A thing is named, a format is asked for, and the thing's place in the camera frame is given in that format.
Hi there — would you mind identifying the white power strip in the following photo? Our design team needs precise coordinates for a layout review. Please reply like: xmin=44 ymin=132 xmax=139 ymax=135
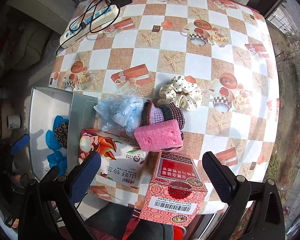
xmin=59 ymin=4 xmax=119 ymax=49

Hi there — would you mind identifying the white mug on floor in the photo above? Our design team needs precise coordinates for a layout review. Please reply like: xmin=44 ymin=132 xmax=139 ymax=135
xmin=6 ymin=115 xmax=21 ymax=129

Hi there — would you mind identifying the white polka dot scrunchie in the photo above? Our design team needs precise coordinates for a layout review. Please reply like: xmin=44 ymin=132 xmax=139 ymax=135
xmin=157 ymin=76 xmax=203 ymax=111

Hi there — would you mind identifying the purple knitted scrunchie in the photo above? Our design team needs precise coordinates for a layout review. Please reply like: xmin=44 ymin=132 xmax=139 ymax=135
xmin=140 ymin=101 xmax=185 ymax=130

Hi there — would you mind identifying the checkered patterned tablecloth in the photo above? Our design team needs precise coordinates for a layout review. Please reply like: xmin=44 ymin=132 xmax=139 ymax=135
xmin=48 ymin=0 xmax=280 ymax=215

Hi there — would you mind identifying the red patterned medicine box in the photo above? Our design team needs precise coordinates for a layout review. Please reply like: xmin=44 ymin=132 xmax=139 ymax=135
xmin=139 ymin=152 xmax=207 ymax=226

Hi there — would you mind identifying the grey cardboard storage box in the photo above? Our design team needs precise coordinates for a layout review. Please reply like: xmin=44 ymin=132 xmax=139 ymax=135
xmin=29 ymin=87 xmax=98 ymax=180

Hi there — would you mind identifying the floral tissue pack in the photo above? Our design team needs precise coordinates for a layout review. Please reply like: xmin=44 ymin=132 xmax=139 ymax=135
xmin=78 ymin=128 xmax=148 ymax=189

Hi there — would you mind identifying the blue glove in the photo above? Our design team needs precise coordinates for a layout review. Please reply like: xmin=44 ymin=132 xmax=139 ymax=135
xmin=45 ymin=115 xmax=69 ymax=151
xmin=47 ymin=151 xmax=67 ymax=175

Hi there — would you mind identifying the leopard print scrunchie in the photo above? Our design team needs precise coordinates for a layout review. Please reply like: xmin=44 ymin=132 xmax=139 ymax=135
xmin=55 ymin=121 xmax=69 ymax=149

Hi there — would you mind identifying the pink sponge block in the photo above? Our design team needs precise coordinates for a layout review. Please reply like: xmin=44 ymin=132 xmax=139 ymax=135
xmin=134 ymin=120 xmax=181 ymax=152

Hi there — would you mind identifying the light blue fluffy scrunchie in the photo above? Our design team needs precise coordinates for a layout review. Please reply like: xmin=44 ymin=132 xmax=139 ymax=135
xmin=93 ymin=94 xmax=144 ymax=137

